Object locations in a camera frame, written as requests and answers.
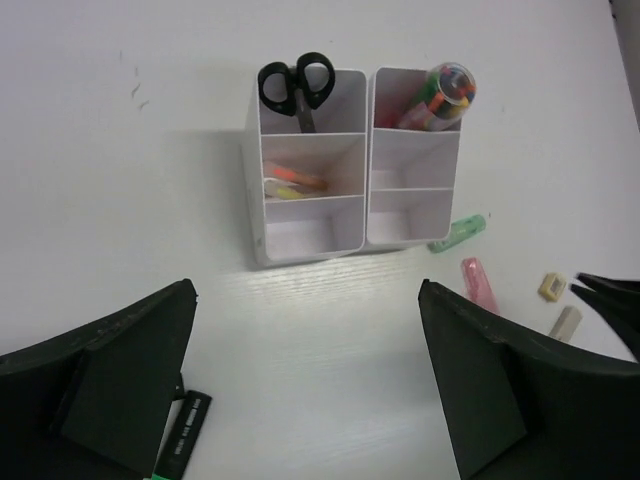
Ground white right organizer box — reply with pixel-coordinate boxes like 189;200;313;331
362;67;461;253

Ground orange slim highlighter pen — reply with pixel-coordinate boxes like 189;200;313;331
263;162;328;191

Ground yellow slim highlighter pen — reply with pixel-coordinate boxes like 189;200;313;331
263;179;312;200

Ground green black highlighter marker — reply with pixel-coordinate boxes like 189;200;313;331
151;390;212;480

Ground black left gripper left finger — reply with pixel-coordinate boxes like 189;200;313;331
1;279;197;475

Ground white organizer box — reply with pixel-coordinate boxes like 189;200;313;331
362;67;461;253
242;69;368;267

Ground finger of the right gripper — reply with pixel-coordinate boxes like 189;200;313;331
570;283;639;360
576;273;640;300

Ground white left organizer box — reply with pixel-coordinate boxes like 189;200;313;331
242;69;368;267

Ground pink stapler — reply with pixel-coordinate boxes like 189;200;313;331
461;257;500;315

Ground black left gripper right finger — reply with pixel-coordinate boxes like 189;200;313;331
418;280;639;479

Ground beige eraser block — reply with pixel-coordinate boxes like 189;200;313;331
549;305;583;343

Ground black handled scissors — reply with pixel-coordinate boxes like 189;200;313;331
257;52;336;134

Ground brown tape roll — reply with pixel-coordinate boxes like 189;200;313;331
396;62;477;131

